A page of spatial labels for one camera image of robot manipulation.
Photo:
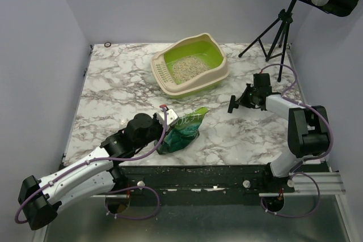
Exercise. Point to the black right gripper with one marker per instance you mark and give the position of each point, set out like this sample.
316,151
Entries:
244,99

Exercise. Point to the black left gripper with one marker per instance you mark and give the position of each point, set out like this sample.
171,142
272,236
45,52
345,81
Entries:
155,120

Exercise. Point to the green cat litter bag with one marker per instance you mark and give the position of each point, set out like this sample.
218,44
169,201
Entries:
183,133

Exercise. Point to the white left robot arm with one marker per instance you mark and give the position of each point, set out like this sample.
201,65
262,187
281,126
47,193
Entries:
98,172

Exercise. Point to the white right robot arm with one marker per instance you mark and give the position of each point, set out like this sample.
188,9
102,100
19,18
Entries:
309,136

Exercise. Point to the green and beige litter box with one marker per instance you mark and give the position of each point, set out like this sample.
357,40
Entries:
202,46

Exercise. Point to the clean litter pile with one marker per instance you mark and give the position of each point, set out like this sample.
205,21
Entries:
187,68

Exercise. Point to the black tripod stand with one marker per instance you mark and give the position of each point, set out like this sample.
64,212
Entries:
279,44

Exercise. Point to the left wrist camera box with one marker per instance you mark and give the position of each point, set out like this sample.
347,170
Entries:
165,109

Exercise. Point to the black mounting rail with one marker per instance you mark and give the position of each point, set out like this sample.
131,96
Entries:
196,185

